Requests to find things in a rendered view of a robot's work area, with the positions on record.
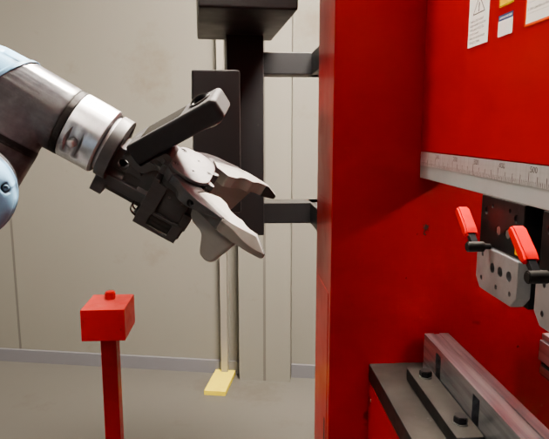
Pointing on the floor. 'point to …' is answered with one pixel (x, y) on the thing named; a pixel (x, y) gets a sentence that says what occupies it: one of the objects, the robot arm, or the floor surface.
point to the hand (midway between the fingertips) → (274, 219)
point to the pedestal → (109, 348)
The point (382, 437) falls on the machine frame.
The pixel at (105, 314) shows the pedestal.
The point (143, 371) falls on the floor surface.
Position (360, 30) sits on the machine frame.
